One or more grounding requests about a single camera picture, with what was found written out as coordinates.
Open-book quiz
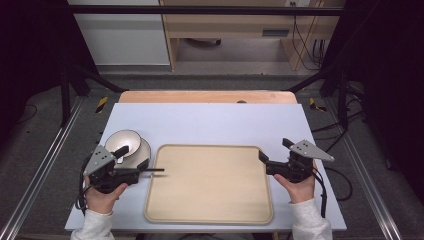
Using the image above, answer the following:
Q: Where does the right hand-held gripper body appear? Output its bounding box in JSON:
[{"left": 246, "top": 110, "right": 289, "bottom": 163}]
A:
[{"left": 266, "top": 139, "right": 335, "bottom": 184}]

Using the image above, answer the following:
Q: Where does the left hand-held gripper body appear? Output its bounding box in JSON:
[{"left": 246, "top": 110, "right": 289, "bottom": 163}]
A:
[{"left": 83, "top": 144, "right": 141, "bottom": 195}]

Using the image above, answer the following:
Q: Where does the person's right hand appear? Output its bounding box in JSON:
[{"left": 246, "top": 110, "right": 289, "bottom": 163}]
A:
[{"left": 273, "top": 160, "right": 317, "bottom": 205}]

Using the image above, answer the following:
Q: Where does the person's left hand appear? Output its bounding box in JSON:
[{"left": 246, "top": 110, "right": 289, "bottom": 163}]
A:
[{"left": 84, "top": 177, "right": 129, "bottom": 215}]

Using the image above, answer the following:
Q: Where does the white bowl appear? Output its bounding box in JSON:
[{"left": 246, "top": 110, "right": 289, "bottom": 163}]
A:
[{"left": 104, "top": 129, "right": 143, "bottom": 160}]

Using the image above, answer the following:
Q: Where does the yellow black floor tape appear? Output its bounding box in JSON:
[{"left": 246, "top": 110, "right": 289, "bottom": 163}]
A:
[
  {"left": 95, "top": 96, "right": 110, "bottom": 114},
  {"left": 308, "top": 97, "right": 328, "bottom": 113}
]

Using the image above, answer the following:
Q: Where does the beige tray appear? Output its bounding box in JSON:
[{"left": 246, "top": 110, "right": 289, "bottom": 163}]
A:
[{"left": 143, "top": 143, "right": 275, "bottom": 225}]

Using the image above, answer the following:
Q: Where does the black metal stand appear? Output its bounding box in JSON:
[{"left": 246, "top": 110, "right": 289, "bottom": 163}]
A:
[
  {"left": 287, "top": 64, "right": 350, "bottom": 132},
  {"left": 59, "top": 63, "right": 129, "bottom": 128}
]

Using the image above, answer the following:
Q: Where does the white cabinet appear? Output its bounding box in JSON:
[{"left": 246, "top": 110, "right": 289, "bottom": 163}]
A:
[{"left": 67, "top": 0, "right": 171, "bottom": 66}]

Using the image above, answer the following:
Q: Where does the black curtain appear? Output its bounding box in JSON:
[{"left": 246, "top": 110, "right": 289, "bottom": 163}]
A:
[
  {"left": 321, "top": 0, "right": 424, "bottom": 204},
  {"left": 0, "top": 0, "right": 101, "bottom": 144}
]

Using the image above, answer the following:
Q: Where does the wooden desk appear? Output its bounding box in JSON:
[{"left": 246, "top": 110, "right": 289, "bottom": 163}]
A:
[{"left": 159, "top": 0, "right": 346, "bottom": 72}]

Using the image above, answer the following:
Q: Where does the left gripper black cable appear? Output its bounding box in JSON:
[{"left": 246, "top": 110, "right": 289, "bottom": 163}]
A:
[{"left": 74, "top": 155, "right": 94, "bottom": 216}]

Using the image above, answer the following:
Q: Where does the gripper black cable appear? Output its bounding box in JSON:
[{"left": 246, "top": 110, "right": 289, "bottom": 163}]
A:
[
  {"left": 74, "top": 155, "right": 94, "bottom": 216},
  {"left": 310, "top": 166, "right": 330, "bottom": 219}
]

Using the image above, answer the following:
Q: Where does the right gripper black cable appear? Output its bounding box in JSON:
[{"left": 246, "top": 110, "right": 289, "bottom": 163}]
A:
[{"left": 310, "top": 166, "right": 330, "bottom": 219}]

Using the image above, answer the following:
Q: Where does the black floor cable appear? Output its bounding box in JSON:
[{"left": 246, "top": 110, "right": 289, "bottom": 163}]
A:
[{"left": 324, "top": 166, "right": 354, "bottom": 202}]

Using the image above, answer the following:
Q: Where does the aluminium floor rail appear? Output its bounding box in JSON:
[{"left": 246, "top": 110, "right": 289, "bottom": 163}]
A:
[
  {"left": 0, "top": 95, "right": 86, "bottom": 240},
  {"left": 323, "top": 99, "right": 405, "bottom": 240}
]

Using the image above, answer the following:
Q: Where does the bundle of black cables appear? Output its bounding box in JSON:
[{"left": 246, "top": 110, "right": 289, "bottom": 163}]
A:
[{"left": 290, "top": 1, "right": 327, "bottom": 71}]

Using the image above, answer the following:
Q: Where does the black metal frame bar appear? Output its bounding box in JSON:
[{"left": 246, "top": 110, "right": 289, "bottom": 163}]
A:
[{"left": 68, "top": 4, "right": 348, "bottom": 17}]

